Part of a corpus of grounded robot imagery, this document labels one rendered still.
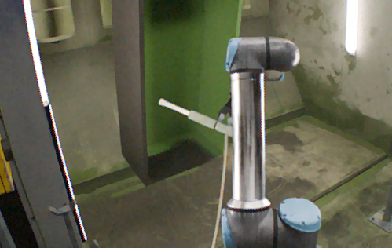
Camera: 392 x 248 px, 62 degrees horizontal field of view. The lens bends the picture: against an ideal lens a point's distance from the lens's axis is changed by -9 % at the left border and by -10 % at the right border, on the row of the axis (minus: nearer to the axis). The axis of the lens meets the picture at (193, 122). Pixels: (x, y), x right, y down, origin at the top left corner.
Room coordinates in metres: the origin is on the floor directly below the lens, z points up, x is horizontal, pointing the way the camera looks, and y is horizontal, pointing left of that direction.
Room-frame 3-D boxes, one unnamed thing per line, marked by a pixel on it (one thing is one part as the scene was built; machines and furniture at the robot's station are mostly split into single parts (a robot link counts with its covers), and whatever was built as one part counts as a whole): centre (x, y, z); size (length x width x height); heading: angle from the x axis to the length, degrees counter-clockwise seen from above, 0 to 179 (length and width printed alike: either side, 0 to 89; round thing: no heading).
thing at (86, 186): (2.90, -0.05, 0.11); 2.70 x 0.02 x 0.13; 119
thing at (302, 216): (0.93, -0.33, 0.83); 0.17 x 0.15 x 0.18; 82
